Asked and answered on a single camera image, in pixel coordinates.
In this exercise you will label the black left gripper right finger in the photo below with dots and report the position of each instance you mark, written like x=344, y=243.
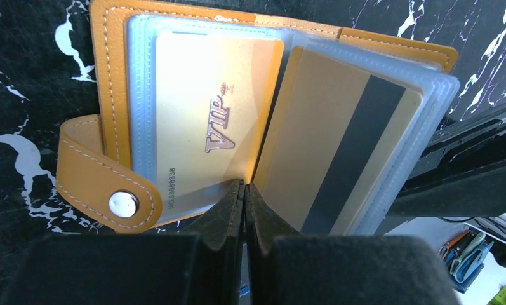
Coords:
x=287, y=267

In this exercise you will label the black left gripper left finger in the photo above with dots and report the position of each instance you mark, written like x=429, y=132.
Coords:
x=199, y=265

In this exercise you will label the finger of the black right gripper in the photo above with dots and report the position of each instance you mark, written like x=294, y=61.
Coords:
x=460, y=175

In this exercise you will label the orange leather card holder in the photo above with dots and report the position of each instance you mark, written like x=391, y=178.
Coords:
x=94, y=156

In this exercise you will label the gold VIP card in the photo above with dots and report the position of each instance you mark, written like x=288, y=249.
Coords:
x=213, y=96

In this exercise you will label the gold magnetic stripe card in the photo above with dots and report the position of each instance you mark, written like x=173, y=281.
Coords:
x=331, y=133

